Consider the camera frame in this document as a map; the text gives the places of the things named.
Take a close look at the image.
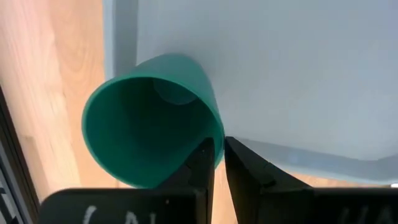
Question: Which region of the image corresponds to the green plastic cup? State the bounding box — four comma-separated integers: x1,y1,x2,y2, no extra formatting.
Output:
81,53,226,190

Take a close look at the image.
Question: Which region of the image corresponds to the grey serving tray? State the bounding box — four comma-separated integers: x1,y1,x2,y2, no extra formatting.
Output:
102,0,398,185

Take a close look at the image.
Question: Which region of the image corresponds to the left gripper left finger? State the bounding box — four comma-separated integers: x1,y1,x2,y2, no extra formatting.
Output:
37,136,216,224

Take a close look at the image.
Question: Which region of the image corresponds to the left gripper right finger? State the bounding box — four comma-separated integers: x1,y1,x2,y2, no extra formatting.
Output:
223,136,398,224

